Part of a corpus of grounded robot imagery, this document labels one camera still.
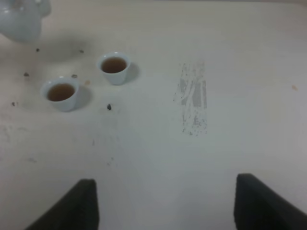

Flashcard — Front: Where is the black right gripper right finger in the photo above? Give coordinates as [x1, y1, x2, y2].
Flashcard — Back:
[234, 173, 307, 230]

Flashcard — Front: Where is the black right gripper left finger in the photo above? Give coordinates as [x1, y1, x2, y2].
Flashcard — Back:
[27, 179, 99, 230]

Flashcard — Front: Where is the light blue porcelain teapot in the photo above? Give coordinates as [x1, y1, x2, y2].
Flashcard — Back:
[0, 0, 51, 43]

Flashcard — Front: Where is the near light blue teacup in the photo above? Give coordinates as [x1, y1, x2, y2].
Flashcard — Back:
[40, 76, 79, 112]

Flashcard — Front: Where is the light blue teacup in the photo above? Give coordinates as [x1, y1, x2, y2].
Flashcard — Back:
[40, 76, 79, 112]
[96, 52, 131, 85]

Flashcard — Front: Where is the far light blue teacup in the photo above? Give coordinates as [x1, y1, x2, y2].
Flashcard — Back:
[96, 52, 131, 85]

